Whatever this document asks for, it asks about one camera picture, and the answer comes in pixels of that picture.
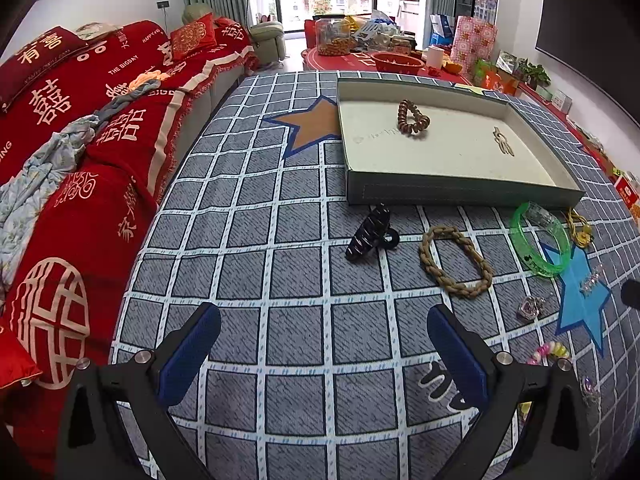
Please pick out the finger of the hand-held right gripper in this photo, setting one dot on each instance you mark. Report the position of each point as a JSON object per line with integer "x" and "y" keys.
{"x": 631, "y": 294}

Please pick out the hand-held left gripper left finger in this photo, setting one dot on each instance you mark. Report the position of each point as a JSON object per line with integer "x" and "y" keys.
{"x": 192, "y": 355}

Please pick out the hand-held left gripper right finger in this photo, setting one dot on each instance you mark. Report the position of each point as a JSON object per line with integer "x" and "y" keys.
{"x": 457, "y": 355}

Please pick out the rhinestone hair clip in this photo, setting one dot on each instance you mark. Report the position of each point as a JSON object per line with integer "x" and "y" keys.
{"x": 592, "y": 280}

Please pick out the silver heart hair clip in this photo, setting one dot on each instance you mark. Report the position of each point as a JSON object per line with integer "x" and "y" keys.
{"x": 527, "y": 310}

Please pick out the small silver purple clip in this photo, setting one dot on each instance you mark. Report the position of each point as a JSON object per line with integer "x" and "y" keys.
{"x": 589, "y": 390}

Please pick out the green translucent bangle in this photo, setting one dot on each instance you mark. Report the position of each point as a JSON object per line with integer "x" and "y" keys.
{"x": 542, "y": 217}

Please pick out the black hair claw clip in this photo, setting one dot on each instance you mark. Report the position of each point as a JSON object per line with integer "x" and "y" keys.
{"x": 365, "y": 237}

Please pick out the green cardboard box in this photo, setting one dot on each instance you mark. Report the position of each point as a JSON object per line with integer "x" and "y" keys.
{"x": 440, "y": 160}

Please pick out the red gift box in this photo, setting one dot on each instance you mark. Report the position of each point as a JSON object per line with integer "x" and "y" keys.
{"x": 627, "y": 192}

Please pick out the grey checkered table cloth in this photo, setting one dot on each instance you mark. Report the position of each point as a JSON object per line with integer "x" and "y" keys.
{"x": 300, "y": 265}

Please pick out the sofa with red cover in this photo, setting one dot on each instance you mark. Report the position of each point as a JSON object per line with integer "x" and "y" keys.
{"x": 100, "y": 200}

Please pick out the small beige hair clip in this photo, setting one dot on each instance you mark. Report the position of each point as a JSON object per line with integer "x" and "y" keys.
{"x": 503, "y": 142}

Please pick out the blue floral blanket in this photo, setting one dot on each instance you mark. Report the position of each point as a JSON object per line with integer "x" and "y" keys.
{"x": 30, "y": 185}

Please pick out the green potted plant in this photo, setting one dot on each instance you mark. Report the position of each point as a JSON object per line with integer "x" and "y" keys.
{"x": 534, "y": 74}

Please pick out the grey braided cloth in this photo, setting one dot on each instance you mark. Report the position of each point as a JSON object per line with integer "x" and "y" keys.
{"x": 125, "y": 100}

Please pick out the black television screen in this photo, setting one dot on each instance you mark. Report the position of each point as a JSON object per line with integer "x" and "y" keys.
{"x": 590, "y": 25}

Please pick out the orange bowl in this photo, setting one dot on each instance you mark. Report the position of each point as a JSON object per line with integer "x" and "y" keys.
{"x": 452, "y": 67}

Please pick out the pink patterned gift bag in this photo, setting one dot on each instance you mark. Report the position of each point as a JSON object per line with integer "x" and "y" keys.
{"x": 472, "y": 45}

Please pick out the red dotted bowl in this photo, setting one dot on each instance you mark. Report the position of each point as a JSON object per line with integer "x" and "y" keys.
{"x": 397, "y": 64}

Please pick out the white paper roll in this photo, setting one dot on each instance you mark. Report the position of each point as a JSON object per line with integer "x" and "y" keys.
{"x": 435, "y": 56}

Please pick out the small jar brown lid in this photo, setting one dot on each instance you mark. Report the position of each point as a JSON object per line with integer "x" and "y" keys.
{"x": 402, "y": 44}

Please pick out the red cushion gold pattern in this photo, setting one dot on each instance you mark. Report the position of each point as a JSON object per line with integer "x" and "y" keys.
{"x": 192, "y": 37}

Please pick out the beige armchair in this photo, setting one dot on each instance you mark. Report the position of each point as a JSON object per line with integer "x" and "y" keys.
{"x": 267, "y": 40}

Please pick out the blue white paper bag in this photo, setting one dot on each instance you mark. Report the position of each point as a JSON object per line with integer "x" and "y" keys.
{"x": 441, "y": 30}

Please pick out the red cushion with characters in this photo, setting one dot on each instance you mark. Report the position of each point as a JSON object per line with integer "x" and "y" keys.
{"x": 35, "y": 65}

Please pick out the clear jar of nuts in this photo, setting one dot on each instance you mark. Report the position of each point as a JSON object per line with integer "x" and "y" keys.
{"x": 334, "y": 40}

